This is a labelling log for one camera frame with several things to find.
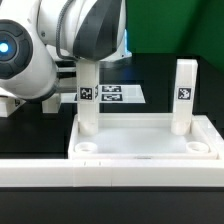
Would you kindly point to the white desk top tray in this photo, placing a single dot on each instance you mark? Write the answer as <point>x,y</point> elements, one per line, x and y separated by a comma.
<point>141,136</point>

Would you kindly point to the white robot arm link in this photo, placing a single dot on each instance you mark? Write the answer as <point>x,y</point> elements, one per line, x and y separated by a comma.
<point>88,29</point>

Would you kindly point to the white tag mat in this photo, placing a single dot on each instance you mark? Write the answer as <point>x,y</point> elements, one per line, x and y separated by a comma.
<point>106,94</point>

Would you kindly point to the white front fence bar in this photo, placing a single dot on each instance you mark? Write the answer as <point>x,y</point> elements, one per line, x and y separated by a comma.
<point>110,173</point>

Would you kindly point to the white fence bar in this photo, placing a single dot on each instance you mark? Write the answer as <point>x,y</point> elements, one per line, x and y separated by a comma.
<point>214,137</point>
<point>110,173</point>

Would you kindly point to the white right fence bar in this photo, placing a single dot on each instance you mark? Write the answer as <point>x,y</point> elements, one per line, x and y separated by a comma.
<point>214,137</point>

